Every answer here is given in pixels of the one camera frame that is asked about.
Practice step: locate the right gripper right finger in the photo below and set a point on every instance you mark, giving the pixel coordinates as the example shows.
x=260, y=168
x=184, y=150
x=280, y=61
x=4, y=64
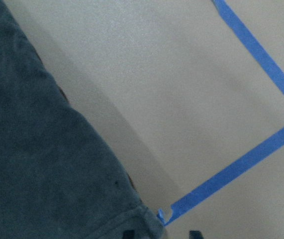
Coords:
x=195, y=235

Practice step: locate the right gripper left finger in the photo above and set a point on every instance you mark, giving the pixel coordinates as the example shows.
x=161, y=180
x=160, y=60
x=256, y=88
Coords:
x=128, y=234

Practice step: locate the black graphic t-shirt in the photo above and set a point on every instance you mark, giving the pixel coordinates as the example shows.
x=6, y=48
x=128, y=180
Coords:
x=58, y=178

